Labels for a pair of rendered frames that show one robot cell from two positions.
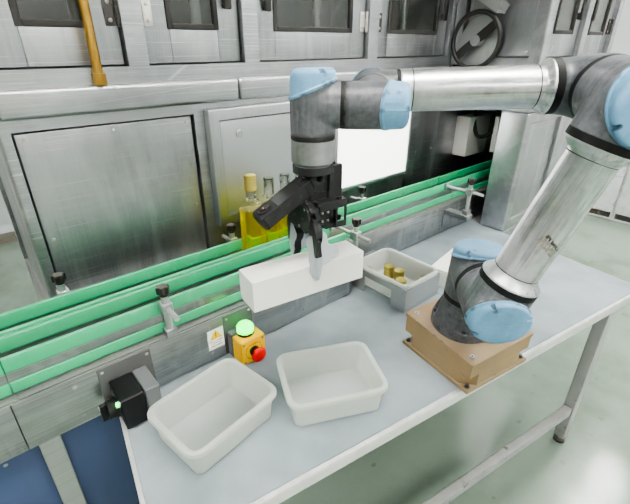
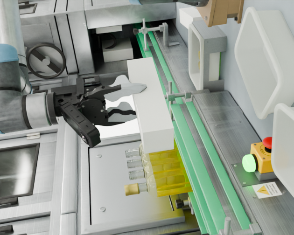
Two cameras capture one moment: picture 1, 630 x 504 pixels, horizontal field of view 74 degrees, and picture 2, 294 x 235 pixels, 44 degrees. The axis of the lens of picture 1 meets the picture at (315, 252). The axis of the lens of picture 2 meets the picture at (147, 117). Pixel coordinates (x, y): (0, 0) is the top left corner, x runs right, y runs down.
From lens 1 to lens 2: 0.42 m
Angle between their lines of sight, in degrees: 26
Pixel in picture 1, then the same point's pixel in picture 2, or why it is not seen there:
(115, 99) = not seen: outside the picture
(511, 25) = (33, 40)
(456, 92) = (3, 26)
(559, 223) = not seen: outside the picture
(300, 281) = (147, 98)
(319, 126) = (13, 104)
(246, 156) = (122, 201)
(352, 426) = not seen: outside the picture
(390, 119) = (3, 54)
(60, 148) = not seen: outside the picture
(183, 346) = (274, 218)
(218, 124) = (93, 225)
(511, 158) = (118, 10)
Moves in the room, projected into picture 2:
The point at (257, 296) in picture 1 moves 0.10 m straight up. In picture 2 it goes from (156, 127) to (104, 135)
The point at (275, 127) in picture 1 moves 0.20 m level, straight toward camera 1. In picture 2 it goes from (100, 183) to (94, 171)
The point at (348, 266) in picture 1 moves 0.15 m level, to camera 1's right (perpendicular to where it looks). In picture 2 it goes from (139, 67) to (129, 10)
